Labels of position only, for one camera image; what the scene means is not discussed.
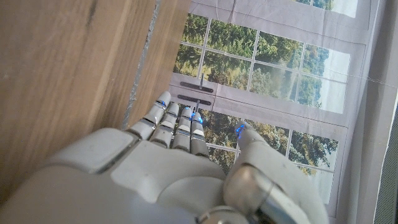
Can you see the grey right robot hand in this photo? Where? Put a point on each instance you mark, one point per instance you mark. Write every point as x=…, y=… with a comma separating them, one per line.
x=161, y=174

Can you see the printed window backdrop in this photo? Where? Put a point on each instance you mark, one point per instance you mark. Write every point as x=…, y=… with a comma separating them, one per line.
x=273, y=77

